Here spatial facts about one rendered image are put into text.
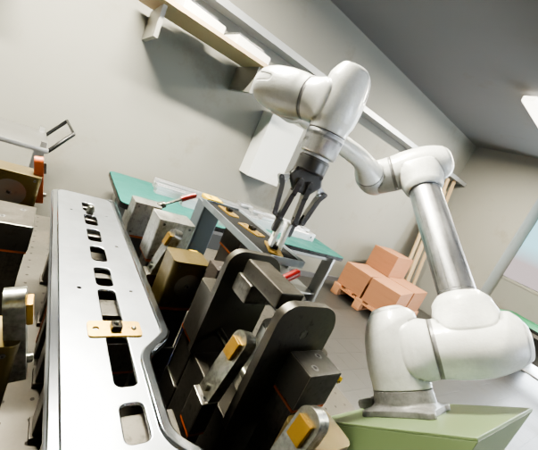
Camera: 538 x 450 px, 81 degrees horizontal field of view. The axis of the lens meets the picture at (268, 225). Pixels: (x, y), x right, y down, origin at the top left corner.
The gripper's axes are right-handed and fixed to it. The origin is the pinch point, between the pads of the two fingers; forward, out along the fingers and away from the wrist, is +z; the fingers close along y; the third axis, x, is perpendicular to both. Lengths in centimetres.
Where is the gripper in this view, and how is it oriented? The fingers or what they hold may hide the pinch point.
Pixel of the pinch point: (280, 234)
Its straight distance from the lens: 77.6
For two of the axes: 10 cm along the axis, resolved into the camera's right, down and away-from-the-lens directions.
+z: -4.1, 8.9, 1.9
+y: -9.0, -3.6, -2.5
